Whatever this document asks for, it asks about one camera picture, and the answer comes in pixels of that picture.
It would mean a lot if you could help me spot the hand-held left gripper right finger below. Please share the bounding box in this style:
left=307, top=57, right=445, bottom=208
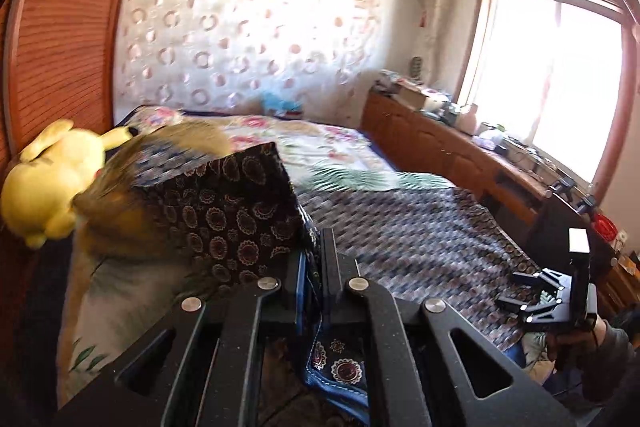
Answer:
left=320, top=228, right=563, bottom=427

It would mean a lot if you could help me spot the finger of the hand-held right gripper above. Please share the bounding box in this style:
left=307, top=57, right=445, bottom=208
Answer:
left=509, top=269, right=571, bottom=300
left=495, top=293, right=568, bottom=325

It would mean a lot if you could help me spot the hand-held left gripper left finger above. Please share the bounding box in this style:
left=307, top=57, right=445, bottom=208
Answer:
left=112, top=249, right=308, bottom=427

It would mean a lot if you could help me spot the person's right forearm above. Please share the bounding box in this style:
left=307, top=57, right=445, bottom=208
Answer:
left=600, top=309, right=640, bottom=408

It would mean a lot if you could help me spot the person's right hand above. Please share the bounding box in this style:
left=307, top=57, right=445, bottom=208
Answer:
left=545, top=314, right=608, bottom=370

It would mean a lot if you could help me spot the black chair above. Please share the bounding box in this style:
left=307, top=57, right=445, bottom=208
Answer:
left=527, top=194, right=591, bottom=268

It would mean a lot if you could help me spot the red round container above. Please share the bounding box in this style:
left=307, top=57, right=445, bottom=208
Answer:
left=590, top=213, right=617, bottom=240

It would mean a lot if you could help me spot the floral blanket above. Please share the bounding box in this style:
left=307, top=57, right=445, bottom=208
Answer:
left=57, top=104, right=456, bottom=408

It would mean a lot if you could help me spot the bed with dark blue sheet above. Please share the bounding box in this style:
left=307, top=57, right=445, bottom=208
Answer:
left=55, top=103, right=506, bottom=408

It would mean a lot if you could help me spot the clutter of small desk things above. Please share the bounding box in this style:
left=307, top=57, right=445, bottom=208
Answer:
left=375, top=69, right=551, bottom=178

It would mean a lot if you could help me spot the long wooden cabinet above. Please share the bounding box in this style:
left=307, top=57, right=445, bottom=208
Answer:
left=360, top=87, right=640, bottom=318

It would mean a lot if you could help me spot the blue plush toy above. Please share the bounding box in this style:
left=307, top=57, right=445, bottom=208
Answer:
left=260, top=91, right=303, bottom=118

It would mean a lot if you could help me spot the open cardboard box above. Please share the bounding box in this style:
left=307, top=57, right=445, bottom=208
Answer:
left=395, top=84, right=441, bottom=108

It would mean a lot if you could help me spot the wooden framed window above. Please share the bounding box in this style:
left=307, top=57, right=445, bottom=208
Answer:
left=452, top=0, right=633, bottom=202

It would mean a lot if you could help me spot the yellow plush toy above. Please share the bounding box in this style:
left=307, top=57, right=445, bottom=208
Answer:
left=0, top=119, right=133, bottom=250

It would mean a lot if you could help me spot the white air conditioner pipe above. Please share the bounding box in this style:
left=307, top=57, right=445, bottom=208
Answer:
left=422, top=0, right=453, bottom=72

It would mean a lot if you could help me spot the wooden headboard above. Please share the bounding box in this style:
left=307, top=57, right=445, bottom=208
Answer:
left=0, top=0, right=156, bottom=168

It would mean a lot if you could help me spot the circle-patterned wall cloth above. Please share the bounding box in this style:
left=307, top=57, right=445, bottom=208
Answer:
left=112, top=0, right=383, bottom=128

